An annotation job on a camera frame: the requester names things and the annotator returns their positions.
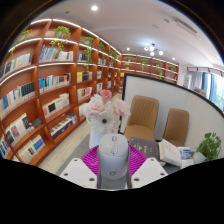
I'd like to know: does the wooden bookshelf unit with books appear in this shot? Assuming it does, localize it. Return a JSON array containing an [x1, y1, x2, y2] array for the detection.
[[0, 18, 181, 167]]

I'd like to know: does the white computer mouse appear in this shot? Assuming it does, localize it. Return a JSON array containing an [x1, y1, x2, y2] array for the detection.
[[97, 133, 130, 181]]

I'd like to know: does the pink and white flower bouquet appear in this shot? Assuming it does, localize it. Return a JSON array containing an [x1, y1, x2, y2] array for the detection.
[[83, 89, 132, 135]]

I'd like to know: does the blue and white book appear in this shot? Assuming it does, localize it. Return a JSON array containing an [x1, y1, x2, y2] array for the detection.
[[178, 146, 195, 168]]

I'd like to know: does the potted green plant white pot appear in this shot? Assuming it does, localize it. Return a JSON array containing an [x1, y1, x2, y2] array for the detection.
[[193, 132, 223, 164]]

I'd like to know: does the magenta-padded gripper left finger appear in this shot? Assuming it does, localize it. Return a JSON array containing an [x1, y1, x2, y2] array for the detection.
[[59, 144, 101, 189]]

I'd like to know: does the white ceramic pitcher vase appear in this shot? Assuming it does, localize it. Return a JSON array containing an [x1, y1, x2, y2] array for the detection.
[[88, 124, 105, 149]]

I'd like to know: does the large window with curtains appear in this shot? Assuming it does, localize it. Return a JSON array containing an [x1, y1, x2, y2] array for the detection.
[[184, 66, 224, 113]]

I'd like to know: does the tan upholstered chair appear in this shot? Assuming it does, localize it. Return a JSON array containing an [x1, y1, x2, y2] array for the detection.
[[162, 107, 190, 148], [123, 95, 160, 142]]

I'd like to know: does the ceiling lamp with round bulbs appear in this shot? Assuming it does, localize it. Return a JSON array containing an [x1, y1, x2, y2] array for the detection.
[[143, 43, 165, 57]]

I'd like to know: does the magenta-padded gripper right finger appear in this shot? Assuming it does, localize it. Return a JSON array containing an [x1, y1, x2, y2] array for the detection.
[[128, 143, 169, 189]]

